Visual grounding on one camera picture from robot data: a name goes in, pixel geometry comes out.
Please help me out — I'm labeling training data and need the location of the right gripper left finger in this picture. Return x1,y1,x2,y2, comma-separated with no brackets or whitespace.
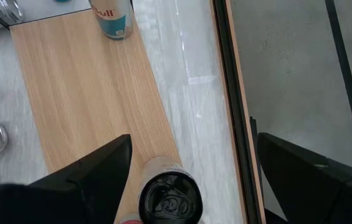
0,133,133,224

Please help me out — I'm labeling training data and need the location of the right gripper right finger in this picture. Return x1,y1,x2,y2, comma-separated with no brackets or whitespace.
257,132,352,224

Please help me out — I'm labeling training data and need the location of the Celsius Peach Vibe can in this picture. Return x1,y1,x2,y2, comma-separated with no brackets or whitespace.
136,155,204,224

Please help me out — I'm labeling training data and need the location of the silver blue Red Bull can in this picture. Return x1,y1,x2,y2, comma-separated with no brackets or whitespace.
88,0,135,41

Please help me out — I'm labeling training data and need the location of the wooden shelf black metal frame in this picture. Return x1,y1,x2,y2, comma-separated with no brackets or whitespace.
0,1,183,224

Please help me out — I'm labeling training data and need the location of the black metal table frame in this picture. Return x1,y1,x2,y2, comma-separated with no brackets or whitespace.
211,0,269,224

